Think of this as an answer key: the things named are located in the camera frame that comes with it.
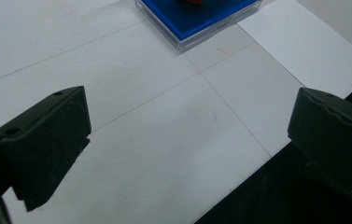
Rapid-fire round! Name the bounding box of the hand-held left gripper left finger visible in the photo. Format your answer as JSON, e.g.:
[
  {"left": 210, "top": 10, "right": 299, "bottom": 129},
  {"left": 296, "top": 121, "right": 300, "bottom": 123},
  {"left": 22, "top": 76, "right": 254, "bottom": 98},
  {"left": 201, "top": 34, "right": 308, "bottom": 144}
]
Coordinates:
[{"left": 0, "top": 86, "right": 92, "bottom": 213}]

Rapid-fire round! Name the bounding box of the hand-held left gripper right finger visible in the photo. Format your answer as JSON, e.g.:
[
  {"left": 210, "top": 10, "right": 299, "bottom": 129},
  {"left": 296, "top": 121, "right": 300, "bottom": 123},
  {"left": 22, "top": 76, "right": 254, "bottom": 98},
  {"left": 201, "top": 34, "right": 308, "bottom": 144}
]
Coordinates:
[{"left": 288, "top": 87, "right": 352, "bottom": 216}]

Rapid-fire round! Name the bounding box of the large white table cover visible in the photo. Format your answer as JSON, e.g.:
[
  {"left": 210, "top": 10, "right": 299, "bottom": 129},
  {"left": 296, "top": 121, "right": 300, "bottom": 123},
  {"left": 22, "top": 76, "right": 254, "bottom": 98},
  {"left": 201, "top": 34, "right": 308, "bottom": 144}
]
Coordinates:
[{"left": 0, "top": 0, "right": 305, "bottom": 224}]

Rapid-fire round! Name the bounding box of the white paper sheet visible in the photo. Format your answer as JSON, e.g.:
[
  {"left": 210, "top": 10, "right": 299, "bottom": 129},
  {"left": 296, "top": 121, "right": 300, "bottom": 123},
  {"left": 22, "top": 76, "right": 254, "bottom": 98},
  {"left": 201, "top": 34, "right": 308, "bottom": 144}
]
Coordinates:
[{"left": 237, "top": 0, "right": 352, "bottom": 100}]

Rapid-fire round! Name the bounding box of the clear box with blue pad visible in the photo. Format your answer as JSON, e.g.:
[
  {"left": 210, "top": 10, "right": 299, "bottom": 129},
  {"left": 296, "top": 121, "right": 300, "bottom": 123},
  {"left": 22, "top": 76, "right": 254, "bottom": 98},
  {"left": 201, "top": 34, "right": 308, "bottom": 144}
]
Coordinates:
[{"left": 134, "top": 0, "right": 263, "bottom": 52}]

